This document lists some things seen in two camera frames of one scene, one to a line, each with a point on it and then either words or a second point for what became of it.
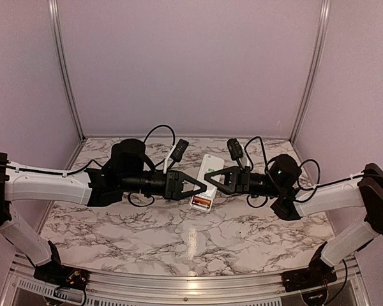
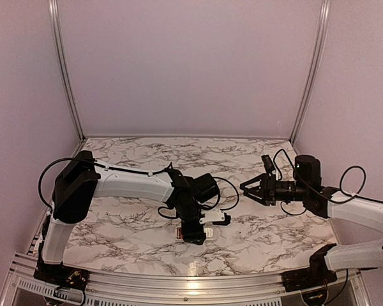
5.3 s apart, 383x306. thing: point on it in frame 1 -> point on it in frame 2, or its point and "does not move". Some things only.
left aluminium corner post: (55, 18) does not move
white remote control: (203, 200) -> (210, 233)
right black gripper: (237, 180) -> (269, 196)
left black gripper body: (171, 186) -> (189, 232)
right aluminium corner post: (314, 69) does not move
